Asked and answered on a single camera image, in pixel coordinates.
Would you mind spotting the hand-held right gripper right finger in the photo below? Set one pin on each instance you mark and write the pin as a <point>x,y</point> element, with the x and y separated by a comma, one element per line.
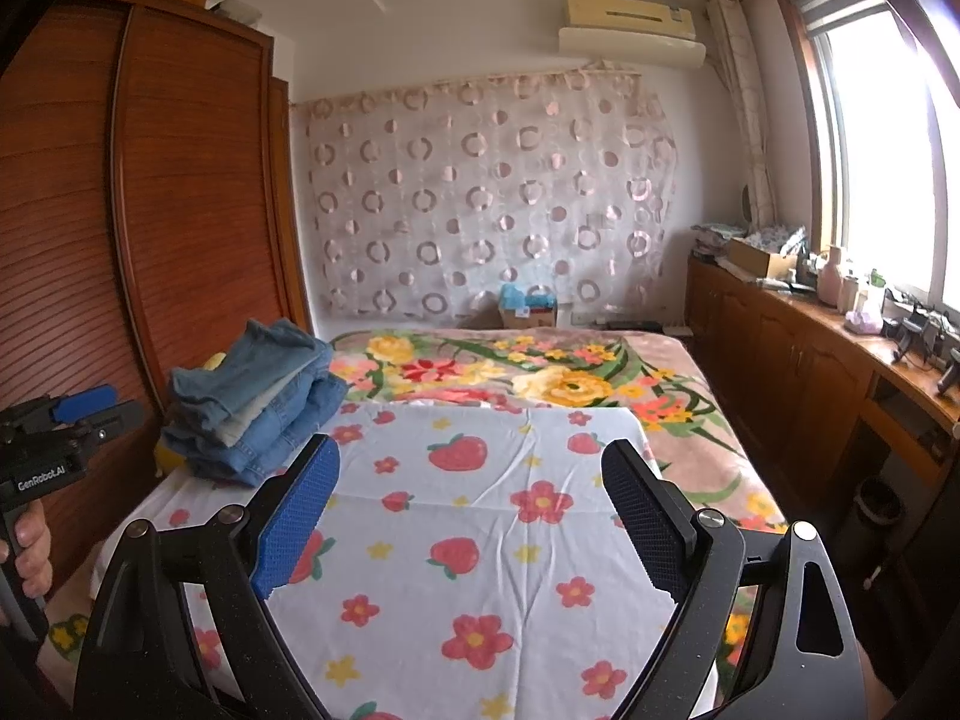
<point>645,517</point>

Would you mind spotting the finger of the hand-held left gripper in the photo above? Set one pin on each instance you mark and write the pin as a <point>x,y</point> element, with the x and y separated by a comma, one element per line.
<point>86,399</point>
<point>112,418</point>

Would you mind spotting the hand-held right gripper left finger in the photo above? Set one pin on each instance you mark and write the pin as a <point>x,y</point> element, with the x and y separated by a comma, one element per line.
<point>296,517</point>

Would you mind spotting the blue denim shorts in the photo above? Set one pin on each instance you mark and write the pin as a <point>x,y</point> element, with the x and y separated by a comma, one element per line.
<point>225,382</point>

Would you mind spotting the person's left hand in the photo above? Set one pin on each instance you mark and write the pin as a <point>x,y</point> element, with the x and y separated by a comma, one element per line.
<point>34,555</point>

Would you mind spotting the folded blue denim jeans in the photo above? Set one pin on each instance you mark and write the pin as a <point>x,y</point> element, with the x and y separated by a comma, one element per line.
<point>300,420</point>

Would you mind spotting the floral plush blanket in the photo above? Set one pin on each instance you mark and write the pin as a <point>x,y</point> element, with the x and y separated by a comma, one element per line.
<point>570,375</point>

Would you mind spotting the black flat device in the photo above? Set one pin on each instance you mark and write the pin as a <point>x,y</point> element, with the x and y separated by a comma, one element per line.
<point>636,325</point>

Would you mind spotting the long wooden cabinet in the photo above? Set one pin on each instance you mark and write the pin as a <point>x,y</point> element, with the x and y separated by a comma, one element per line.
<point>780,360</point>

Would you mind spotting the wooden slatted wardrobe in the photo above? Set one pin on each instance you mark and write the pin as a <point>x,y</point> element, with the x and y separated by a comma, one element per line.
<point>187,202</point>

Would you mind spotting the small cardboard box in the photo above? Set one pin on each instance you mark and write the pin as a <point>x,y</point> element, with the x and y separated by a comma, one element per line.
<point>529,319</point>

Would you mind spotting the black waste bin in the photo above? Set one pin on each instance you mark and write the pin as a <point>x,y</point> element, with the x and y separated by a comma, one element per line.
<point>877,510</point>

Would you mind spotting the blue plastic bag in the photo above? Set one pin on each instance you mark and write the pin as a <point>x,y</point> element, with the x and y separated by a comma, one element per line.
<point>521,296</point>

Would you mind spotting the open cardboard box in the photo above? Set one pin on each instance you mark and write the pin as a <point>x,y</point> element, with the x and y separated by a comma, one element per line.
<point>761,259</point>

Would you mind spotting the small pale pouch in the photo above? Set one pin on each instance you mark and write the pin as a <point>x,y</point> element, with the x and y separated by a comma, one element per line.
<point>864,321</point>

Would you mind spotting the small white jar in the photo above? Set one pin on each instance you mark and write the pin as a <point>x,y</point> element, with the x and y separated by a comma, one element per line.
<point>849,294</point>

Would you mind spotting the folded patterned cloth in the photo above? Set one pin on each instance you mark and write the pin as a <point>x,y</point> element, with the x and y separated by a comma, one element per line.
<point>780,236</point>

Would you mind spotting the green-capped bottle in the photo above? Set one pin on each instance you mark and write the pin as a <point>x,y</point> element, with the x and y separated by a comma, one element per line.
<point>874,292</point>

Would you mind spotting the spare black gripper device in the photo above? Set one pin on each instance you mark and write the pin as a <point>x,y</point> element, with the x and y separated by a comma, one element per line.
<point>911,334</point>

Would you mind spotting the wooden-framed window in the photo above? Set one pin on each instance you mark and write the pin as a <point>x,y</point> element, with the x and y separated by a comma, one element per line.
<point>862,165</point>

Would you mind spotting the patterned window curtain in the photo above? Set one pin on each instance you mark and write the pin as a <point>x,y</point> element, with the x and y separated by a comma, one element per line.
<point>739,105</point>

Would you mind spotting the circle-patterned sheer wall curtain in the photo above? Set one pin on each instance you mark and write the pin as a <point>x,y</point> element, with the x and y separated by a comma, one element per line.
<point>480,187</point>

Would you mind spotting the cream wall air conditioner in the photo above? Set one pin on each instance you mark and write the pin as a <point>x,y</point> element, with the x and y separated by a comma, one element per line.
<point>630,22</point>

